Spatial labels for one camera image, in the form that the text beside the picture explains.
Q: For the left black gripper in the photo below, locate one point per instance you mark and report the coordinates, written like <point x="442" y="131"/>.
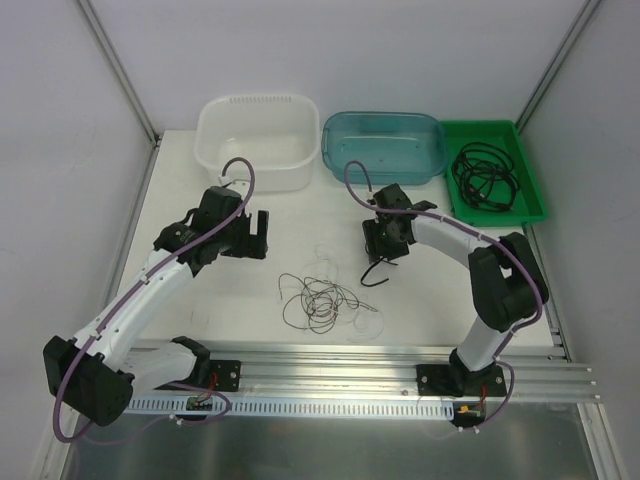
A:
<point x="251" y="233"/>

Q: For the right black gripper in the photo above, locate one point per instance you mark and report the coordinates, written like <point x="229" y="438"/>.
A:
<point x="382" y="248"/>

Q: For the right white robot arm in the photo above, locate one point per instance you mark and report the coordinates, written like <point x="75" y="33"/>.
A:
<point x="508" y="289"/>

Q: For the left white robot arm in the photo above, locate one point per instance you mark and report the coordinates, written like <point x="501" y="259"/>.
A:
<point x="95" y="372"/>

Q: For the teal transparent plastic container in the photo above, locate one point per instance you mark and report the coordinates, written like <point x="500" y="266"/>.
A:
<point x="384" y="147"/>

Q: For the white plastic tub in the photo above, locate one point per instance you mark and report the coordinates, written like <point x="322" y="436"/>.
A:
<point x="279" y="135"/>

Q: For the green plastic tray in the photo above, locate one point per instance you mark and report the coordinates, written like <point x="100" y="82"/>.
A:
<point x="489" y="178"/>

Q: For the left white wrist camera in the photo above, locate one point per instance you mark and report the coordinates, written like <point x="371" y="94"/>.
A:
<point x="235" y="184"/>

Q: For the aluminium mounting rail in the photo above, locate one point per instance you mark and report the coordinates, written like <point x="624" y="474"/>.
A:
<point x="542" y="375"/>

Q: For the left aluminium frame post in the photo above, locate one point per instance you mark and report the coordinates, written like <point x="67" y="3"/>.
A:
<point x="117" y="69"/>

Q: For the aluminium frame post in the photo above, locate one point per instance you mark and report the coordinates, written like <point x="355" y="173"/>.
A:
<point x="576" y="29"/>
<point x="117" y="69"/>

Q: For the white slotted cable duct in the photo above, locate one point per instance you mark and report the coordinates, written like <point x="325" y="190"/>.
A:
<point x="188" y="405"/>

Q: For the right aluminium frame post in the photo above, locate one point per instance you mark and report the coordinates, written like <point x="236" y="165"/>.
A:
<point x="576" y="29"/>

